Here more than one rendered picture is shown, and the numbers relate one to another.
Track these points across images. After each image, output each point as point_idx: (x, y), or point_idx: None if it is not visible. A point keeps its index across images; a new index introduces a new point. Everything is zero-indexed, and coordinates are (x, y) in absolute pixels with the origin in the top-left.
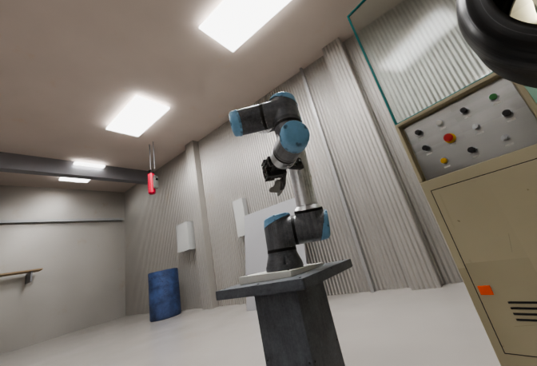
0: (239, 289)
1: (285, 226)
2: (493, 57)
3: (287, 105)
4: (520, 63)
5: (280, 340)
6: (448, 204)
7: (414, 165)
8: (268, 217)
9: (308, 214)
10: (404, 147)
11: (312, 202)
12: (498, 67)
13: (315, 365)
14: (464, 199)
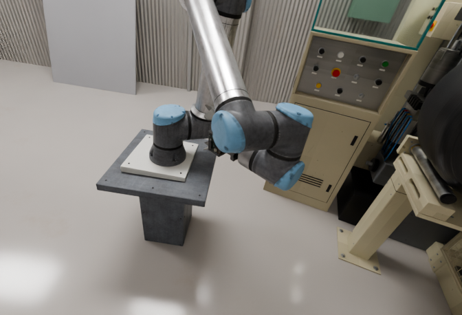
0: (130, 190)
1: (181, 129)
2: (438, 146)
3: (303, 141)
4: (440, 163)
5: (159, 205)
6: None
7: (298, 78)
8: (163, 117)
9: (207, 123)
10: (303, 58)
11: None
12: (429, 142)
13: (183, 219)
14: None
